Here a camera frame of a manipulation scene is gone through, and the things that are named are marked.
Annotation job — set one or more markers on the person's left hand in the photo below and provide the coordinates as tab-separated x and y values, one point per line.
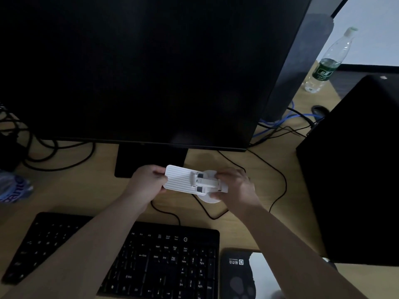
146	182

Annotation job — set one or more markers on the person's right hand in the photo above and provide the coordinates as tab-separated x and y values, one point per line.
237	187

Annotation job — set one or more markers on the person's right thumb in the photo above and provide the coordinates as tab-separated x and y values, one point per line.
222	176

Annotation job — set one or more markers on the person's left thumb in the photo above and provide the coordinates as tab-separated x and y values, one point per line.
159	171

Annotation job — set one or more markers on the white folding phone stand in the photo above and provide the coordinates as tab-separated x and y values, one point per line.
190	181

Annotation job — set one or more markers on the person's right forearm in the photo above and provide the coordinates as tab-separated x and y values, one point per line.
290	252

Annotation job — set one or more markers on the person's left forearm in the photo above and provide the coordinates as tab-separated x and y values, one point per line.
78	249

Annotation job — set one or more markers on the black monitor stand base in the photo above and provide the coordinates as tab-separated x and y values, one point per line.
149	160

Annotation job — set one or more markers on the black keyboard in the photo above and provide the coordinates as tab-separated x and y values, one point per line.
156	261

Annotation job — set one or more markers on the black mouse pad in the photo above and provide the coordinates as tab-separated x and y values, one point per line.
237	274

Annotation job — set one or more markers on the black computer monitor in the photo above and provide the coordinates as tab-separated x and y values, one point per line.
140	68

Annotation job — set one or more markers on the black computer tower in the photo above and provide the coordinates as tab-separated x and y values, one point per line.
352	171

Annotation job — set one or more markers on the blue label plastic bottle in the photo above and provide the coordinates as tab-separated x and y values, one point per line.
12	186

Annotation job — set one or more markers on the clear plastic water bottle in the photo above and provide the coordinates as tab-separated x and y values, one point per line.
327	62

